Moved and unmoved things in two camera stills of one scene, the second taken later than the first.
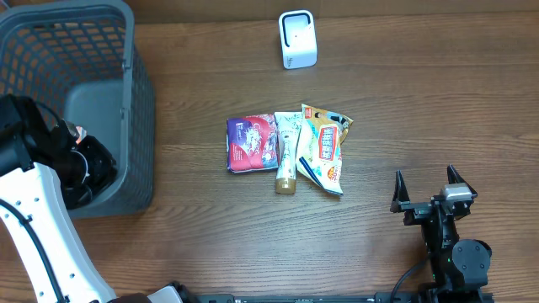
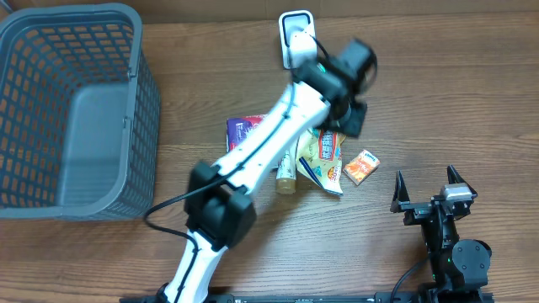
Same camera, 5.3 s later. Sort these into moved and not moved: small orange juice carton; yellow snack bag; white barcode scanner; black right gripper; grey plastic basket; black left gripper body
Moved: small orange juice carton; black left gripper body
Not moved: black right gripper; grey plastic basket; white barcode scanner; yellow snack bag
